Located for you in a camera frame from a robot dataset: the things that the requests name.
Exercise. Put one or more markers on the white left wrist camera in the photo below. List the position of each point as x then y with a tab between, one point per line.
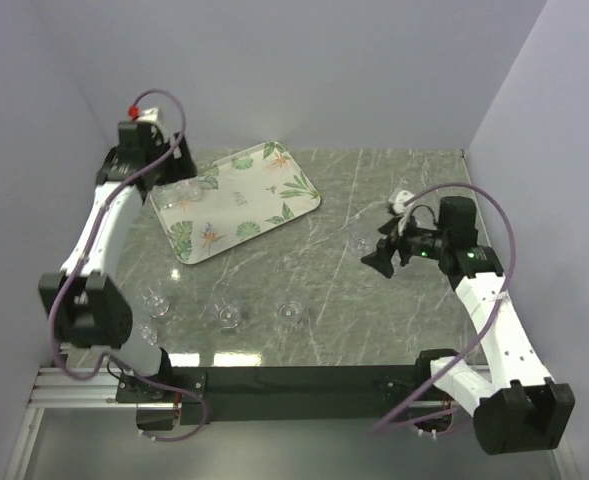
152	115

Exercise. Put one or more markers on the floral leaf print tray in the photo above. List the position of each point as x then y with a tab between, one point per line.
245	194

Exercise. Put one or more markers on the clear glass cup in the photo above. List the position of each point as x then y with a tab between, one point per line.
227	312
290	306
189	190
148	332
361	243
155	300
165	197

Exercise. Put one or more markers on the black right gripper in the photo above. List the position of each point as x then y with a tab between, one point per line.
381	258

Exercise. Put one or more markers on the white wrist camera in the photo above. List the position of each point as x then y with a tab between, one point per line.
400	204
152	115

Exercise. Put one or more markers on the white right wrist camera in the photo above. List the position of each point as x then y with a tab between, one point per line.
400	204

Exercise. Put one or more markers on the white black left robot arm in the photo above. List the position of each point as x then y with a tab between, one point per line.
84	306

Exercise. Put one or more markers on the grey aluminium frame rail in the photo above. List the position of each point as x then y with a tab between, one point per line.
53	389

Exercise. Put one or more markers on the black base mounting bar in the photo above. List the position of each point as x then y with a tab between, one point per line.
259	393

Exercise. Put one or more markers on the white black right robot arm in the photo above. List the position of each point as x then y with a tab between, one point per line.
518	407

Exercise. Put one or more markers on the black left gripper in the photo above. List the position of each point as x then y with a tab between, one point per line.
180	168

